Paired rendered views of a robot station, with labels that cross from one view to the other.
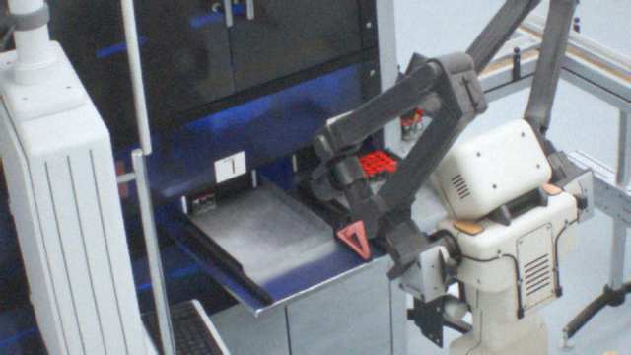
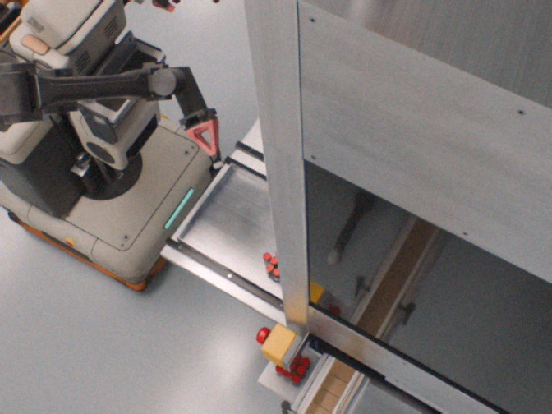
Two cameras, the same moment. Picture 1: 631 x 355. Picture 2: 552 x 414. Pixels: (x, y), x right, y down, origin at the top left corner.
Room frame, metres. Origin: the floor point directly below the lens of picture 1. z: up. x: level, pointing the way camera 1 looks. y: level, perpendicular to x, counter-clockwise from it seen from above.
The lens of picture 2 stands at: (3.64, -0.41, 2.60)
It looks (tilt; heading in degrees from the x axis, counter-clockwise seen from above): 64 degrees down; 159
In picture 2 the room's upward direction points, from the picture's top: 7 degrees counter-clockwise
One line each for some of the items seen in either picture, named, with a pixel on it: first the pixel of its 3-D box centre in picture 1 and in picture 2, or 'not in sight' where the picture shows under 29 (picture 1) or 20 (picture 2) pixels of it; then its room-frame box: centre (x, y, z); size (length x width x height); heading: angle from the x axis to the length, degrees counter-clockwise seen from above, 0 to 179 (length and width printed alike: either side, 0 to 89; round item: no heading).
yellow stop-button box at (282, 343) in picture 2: not in sight; (282, 347); (3.23, -0.27, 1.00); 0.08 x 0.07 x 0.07; 31
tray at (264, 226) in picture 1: (252, 223); not in sight; (2.82, 0.17, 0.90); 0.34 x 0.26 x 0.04; 31
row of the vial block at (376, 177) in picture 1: (369, 179); (286, 246); (2.98, -0.13, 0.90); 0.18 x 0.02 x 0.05; 121
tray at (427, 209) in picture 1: (388, 195); (258, 231); (2.90, -0.18, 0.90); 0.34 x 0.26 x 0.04; 31
